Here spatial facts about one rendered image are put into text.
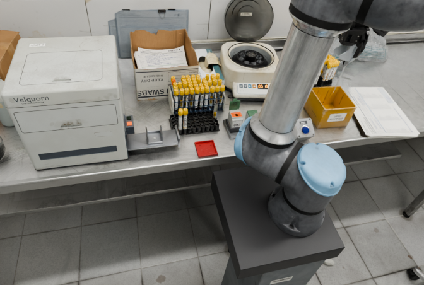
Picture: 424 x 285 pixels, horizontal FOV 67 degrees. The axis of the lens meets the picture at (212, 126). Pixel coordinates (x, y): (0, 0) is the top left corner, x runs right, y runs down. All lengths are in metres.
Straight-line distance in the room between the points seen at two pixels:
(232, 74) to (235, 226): 0.65
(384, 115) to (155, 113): 0.92
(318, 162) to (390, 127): 0.72
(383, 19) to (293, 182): 0.39
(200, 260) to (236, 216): 0.98
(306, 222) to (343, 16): 0.50
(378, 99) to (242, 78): 0.61
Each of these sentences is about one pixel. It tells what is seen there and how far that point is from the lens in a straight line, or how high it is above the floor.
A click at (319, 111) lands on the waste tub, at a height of 0.94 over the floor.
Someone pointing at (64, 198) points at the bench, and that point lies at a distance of 1.79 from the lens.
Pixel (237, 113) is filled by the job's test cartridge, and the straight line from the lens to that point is 1.14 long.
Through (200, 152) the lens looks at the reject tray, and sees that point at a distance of 1.10.
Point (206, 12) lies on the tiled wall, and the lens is 1.52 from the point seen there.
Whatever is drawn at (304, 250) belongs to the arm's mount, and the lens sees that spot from 0.90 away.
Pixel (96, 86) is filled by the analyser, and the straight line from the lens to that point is 0.88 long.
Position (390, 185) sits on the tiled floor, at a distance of 2.55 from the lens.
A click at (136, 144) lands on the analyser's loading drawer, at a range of 1.07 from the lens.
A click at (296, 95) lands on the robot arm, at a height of 1.31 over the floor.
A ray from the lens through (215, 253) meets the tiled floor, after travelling 1.87.
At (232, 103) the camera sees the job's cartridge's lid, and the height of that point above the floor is 0.98.
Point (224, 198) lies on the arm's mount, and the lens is 0.91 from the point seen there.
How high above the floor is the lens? 1.70
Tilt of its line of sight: 44 degrees down
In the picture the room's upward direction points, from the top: 7 degrees clockwise
